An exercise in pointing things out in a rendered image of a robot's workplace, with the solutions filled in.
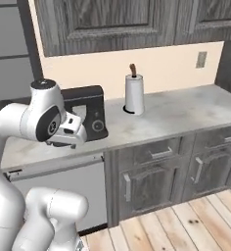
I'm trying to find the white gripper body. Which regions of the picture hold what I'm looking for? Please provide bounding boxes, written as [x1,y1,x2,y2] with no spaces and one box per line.
[44,125,89,150]

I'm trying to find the black stand mixer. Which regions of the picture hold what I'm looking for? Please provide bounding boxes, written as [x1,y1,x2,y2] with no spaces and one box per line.
[60,84,110,142]

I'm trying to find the white dishwasher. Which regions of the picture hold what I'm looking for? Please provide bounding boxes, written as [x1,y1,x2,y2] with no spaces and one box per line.
[2,152,109,233]

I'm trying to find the grey wood drawer front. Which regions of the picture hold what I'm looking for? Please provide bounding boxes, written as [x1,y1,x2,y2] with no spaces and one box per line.
[193,125,231,149]
[132,137,182,166]

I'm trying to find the white paper towel roll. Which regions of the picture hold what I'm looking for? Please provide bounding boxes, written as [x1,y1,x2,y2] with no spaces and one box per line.
[122,63,146,117]

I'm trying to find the grey refrigerator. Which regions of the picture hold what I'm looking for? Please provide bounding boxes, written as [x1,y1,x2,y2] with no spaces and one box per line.
[0,0,35,103]

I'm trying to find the silver cupboard door handle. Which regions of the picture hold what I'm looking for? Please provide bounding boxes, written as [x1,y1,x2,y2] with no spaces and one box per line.
[121,172,132,203]
[191,156,204,184]

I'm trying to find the grey wood wall cupboard door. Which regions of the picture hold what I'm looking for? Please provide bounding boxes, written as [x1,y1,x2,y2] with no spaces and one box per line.
[173,0,231,46]
[33,0,178,58]

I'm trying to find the grey wall socket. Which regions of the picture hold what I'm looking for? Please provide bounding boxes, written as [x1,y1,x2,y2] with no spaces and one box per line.
[195,50,208,70]

